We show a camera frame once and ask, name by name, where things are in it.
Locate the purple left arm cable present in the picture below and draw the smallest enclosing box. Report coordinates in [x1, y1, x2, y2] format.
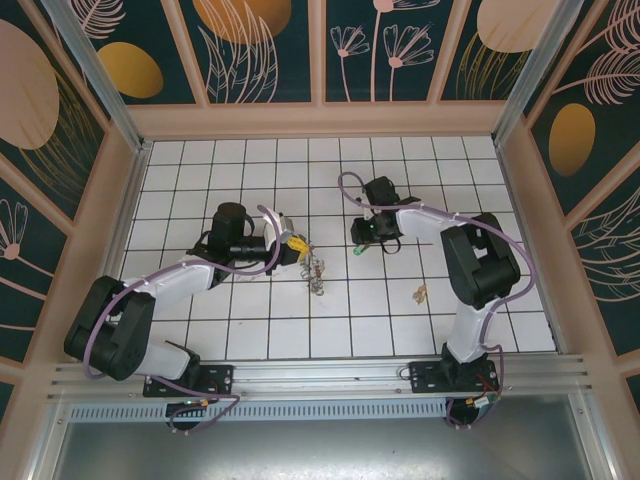
[82, 204, 289, 434]

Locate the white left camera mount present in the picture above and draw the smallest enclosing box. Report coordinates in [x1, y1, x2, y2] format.
[258, 205, 291, 247]

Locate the grey slotted cable duct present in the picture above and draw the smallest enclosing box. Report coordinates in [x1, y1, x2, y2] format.
[69, 402, 451, 422]

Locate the long grooved aluminium rail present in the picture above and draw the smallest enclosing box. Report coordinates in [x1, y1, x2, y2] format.
[47, 353, 594, 401]

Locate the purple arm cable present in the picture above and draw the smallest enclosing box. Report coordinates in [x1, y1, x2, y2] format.
[338, 171, 534, 431]
[82, 204, 289, 434]

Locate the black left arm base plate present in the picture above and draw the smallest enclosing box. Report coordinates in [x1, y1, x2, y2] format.
[143, 363, 236, 399]

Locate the silver toothed key organizer ring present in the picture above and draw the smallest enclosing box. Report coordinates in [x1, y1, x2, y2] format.
[299, 243, 329, 297]

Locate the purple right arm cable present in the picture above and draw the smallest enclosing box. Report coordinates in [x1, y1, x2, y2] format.
[338, 171, 534, 431]

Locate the aluminium corner post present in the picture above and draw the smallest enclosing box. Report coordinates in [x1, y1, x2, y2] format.
[42, 0, 151, 154]
[492, 0, 586, 146]

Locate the brushed steel sheet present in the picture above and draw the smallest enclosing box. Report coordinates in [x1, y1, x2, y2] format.
[29, 419, 616, 480]

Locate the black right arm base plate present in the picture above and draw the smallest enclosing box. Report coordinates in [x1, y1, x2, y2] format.
[408, 359, 501, 396]

